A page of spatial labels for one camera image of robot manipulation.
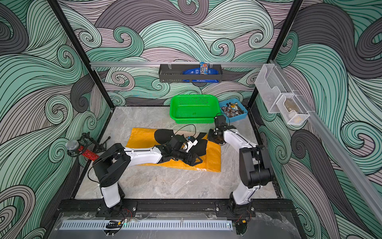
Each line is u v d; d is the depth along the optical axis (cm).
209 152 93
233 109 118
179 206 77
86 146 76
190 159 75
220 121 74
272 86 77
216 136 69
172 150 70
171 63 93
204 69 90
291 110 64
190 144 79
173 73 95
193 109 119
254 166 46
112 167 47
